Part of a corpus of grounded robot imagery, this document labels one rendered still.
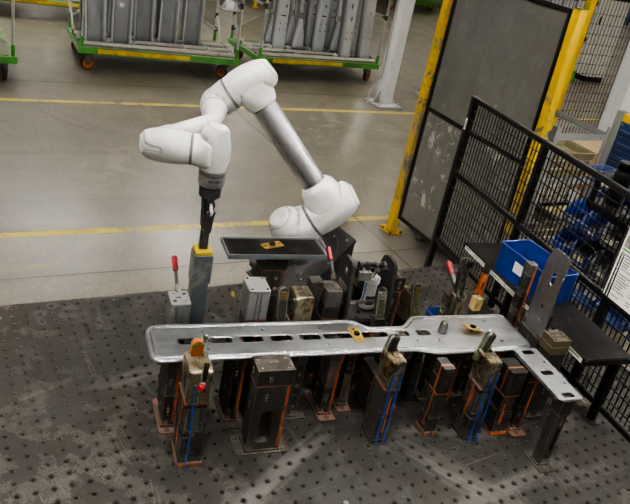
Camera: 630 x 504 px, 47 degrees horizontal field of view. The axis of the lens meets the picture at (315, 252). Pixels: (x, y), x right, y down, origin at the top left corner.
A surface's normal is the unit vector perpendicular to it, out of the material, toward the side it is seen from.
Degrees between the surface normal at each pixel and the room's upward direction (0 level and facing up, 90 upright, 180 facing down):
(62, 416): 0
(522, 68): 90
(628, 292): 90
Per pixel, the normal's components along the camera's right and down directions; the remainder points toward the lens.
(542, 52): -0.87, 0.06
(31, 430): 0.18, -0.88
